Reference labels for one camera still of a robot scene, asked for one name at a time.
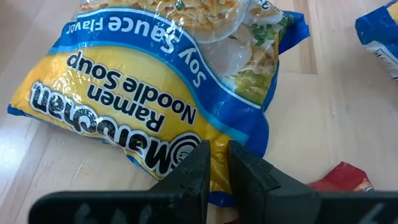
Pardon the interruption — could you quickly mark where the red roast beef ramen packet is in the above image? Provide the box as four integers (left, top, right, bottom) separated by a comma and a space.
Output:
307, 161, 375, 192

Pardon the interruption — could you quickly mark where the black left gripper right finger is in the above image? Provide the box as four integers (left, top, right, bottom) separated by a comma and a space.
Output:
228, 139, 398, 224

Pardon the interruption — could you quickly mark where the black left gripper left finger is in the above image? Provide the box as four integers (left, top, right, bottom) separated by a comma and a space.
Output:
29, 139, 211, 224

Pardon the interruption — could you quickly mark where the blue soy sauce ramen packet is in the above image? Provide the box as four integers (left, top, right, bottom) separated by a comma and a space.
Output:
6, 0, 311, 208
354, 0, 398, 82

